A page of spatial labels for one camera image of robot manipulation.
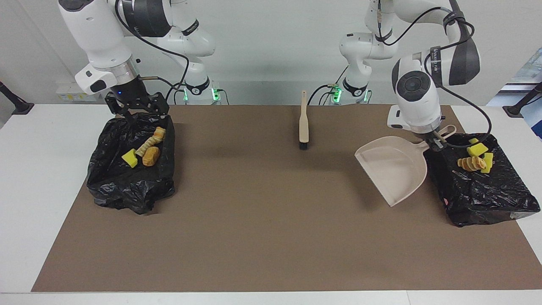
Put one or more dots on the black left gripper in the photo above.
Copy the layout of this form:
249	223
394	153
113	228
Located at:
432	137

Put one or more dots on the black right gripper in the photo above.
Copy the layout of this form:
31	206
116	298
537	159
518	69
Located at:
130	94

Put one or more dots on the beige plastic dustpan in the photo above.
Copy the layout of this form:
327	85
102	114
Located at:
394	169

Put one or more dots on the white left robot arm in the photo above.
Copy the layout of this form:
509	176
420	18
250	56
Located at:
419	93

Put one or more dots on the black bag-lined bin with knot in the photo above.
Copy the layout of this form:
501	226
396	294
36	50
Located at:
127	186

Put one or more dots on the black bag-lined bin pink mark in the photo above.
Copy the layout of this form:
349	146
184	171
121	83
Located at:
487	195

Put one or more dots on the black clamp stand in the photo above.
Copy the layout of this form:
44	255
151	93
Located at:
523	103
15	103

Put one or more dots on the brown table mat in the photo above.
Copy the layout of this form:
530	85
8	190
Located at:
254	245

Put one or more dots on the brown bread bun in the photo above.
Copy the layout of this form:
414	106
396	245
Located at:
151	156

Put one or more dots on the notched yellow sponge piece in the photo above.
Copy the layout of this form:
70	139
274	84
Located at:
488	163

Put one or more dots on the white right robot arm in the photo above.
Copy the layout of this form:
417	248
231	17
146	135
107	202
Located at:
106	38

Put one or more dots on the pale bread piece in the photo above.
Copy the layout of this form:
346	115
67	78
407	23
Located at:
146	146

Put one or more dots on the small striped croissant piece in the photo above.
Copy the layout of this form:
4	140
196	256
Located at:
471	163

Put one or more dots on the white wall socket box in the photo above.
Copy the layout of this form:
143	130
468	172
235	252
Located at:
70	91

